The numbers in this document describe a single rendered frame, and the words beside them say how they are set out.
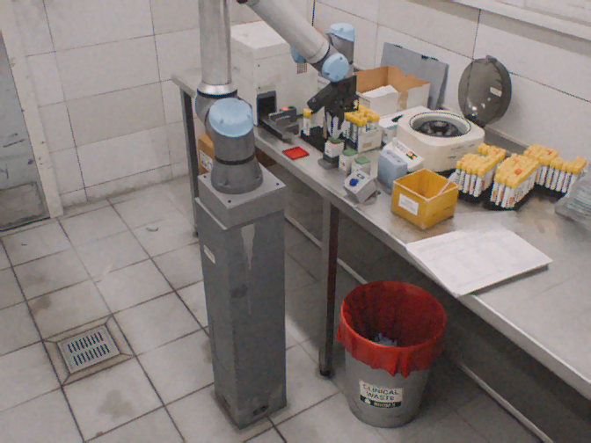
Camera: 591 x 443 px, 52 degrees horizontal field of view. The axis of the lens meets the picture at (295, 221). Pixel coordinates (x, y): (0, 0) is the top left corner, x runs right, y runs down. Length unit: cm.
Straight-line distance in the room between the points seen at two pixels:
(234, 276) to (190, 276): 116
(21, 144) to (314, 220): 154
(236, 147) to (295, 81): 71
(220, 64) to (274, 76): 56
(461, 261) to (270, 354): 81
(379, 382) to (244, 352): 46
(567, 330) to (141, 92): 265
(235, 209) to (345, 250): 104
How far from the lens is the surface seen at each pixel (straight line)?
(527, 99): 215
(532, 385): 222
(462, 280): 154
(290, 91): 231
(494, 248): 168
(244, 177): 170
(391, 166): 185
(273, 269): 189
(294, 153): 209
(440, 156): 196
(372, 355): 201
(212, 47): 170
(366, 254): 263
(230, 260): 178
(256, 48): 219
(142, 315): 280
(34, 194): 351
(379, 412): 225
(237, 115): 164
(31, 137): 338
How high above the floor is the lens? 182
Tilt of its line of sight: 33 degrees down
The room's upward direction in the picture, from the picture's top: straight up
